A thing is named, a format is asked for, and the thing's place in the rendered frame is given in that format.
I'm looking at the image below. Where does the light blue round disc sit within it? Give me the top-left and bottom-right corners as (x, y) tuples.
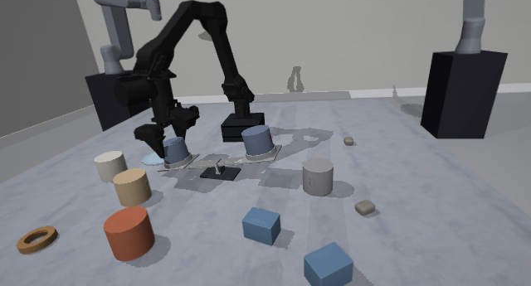
(143, 153), (164, 166)

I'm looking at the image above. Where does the reddish-brown cylinder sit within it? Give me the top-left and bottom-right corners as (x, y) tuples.
(104, 206), (155, 262)

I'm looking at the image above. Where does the tan cylinder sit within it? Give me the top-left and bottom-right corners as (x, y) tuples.
(112, 168), (152, 207)

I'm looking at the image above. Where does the dark blue cylinder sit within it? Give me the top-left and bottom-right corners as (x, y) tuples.
(163, 137), (190, 164)
(241, 125), (274, 156)

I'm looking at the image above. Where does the brown flat ring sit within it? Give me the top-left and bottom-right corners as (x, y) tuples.
(16, 226), (58, 254)

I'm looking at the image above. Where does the blue cube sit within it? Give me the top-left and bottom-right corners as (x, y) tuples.
(242, 207), (280, 245)
(304, 242), (353, 286)

